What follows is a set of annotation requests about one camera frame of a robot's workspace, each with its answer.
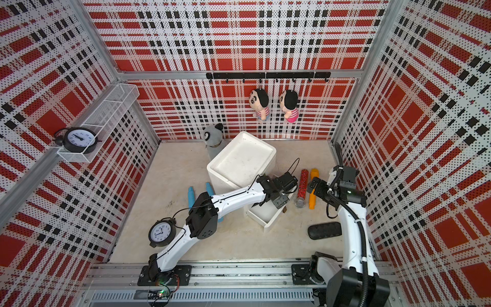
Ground orange toy microphone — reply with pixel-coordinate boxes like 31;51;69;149
309;168;320;210

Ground red glitter toy microphone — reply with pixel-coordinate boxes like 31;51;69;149
295;169;309;209

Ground white bottom drawer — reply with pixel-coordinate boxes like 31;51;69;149
244;194;297;234

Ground white plastic drawer cabinet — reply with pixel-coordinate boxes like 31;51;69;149
207;132;277;194

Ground blue toy microphone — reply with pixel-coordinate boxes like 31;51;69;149
205;182;224;223
187;186;196;208

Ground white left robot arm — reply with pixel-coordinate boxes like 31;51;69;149
141;158;300;284

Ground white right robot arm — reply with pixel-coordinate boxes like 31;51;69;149
307;143;390;306

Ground black cylinder on floor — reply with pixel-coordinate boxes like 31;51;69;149
308;222;342;240

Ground grey plush animal toy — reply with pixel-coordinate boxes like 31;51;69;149
203;123;226;160

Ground plush doll pink shorts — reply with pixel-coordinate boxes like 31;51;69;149
280;90;299;124

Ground plush doll blue shorts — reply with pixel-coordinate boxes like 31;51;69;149
249;88;270;122

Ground black alarm clock on floor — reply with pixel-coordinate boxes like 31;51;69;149
148;217;176;248

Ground small circuit board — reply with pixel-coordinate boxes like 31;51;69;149
133;289;173;301

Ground black alarm clock in basket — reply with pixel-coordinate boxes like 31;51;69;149
54;127;100;154

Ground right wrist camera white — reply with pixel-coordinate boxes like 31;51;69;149
327;166;343;186

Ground black wall hook rail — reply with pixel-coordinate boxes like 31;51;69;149
205;71;332;81

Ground white wire wall basket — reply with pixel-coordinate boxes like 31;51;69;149
57;83;139;163

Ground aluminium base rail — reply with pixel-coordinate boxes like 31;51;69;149
76;260;404;306

